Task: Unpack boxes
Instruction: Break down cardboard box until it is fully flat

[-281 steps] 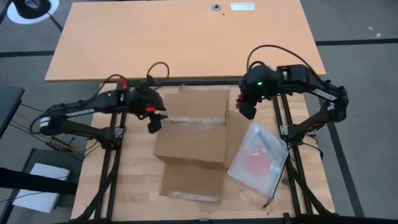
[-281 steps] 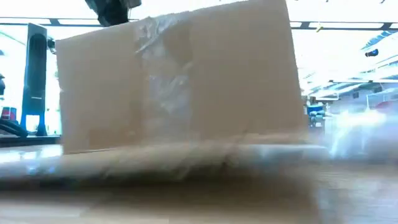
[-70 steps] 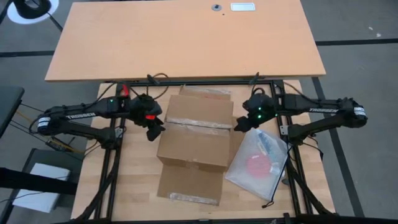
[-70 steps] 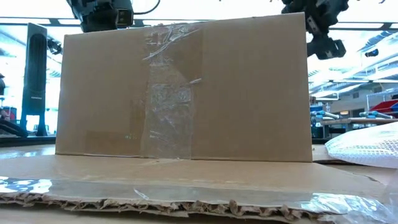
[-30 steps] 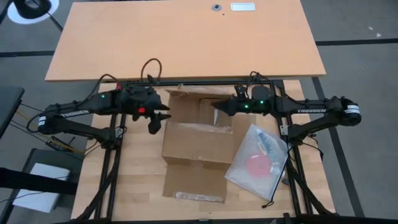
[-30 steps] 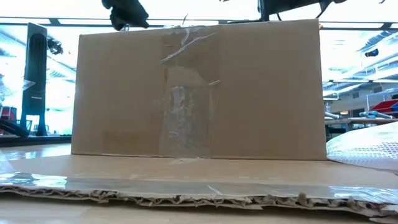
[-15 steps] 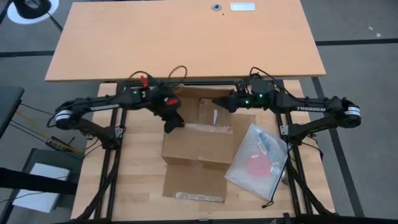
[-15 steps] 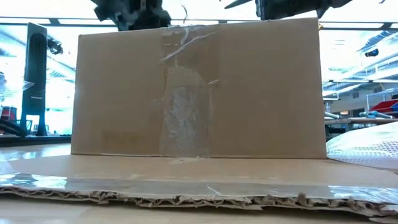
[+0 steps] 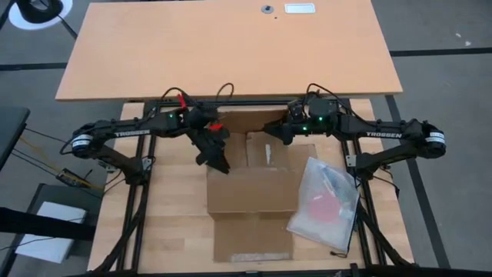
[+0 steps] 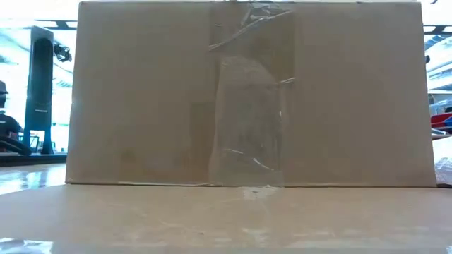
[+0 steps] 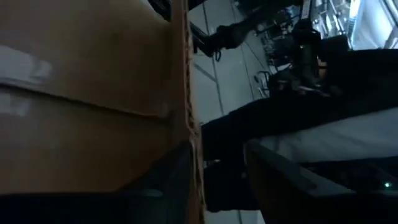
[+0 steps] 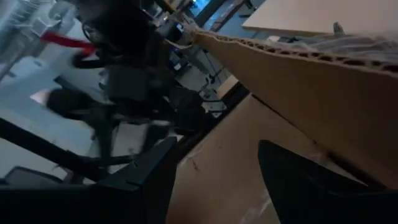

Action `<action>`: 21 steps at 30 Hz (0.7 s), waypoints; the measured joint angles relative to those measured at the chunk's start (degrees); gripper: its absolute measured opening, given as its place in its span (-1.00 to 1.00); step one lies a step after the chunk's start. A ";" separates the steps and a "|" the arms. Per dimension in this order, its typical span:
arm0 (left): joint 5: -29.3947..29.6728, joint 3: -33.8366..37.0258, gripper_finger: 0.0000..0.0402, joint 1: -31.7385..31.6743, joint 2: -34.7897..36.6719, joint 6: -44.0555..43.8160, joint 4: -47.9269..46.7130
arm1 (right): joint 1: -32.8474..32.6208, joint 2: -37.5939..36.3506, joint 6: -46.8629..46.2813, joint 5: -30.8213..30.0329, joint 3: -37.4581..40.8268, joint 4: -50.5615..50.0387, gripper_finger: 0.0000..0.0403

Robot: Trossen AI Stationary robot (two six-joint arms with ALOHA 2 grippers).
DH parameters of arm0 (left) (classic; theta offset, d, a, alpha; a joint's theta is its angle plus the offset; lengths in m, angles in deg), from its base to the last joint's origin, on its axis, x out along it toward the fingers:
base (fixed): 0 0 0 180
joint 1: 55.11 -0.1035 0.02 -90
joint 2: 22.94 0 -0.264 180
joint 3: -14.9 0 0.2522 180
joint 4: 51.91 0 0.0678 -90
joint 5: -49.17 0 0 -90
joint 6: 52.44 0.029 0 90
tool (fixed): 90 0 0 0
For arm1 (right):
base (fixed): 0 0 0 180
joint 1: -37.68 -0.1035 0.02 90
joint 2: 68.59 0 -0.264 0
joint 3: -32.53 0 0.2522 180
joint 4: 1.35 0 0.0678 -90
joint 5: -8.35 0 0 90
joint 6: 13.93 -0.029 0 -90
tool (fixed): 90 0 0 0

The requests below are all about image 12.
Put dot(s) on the brown cardboard box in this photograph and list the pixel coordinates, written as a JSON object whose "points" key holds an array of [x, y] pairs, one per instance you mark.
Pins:
{"points": [[280, 93]]}

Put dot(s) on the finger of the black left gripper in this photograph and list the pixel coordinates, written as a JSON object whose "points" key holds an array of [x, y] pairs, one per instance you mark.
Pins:
{"points": [[189, 109], [71, 104]]}

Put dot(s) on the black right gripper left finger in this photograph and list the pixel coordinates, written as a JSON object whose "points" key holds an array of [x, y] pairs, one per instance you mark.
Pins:
{"points": [[93, 202]]}

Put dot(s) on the black clamp knob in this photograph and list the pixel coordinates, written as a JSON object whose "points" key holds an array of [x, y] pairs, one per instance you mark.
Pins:
{"points": [[338, 28]]}

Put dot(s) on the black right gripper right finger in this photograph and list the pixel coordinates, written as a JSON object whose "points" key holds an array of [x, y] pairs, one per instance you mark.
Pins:
{"points": [[326, 202]]}

